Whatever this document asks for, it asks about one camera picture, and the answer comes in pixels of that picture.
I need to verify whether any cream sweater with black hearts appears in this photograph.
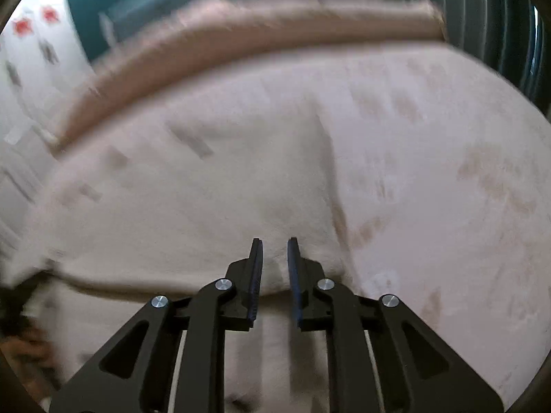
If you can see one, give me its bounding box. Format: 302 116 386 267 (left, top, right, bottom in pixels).
8 92 347 412

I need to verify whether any person's left hand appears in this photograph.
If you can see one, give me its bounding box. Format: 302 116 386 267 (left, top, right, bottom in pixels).
1 324 57 401

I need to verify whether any pink floral bedspread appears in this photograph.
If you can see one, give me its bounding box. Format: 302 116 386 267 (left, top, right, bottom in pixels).
25 42 551 410

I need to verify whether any white panelled wardrobe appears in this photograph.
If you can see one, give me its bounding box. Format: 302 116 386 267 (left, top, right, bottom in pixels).
1 0 91 255

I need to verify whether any pink folded duvet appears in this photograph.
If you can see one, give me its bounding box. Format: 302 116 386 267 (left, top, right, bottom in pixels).
50 0 447 155

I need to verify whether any grey-blue curtain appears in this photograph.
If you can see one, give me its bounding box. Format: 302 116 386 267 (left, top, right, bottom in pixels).
429 0 550 112

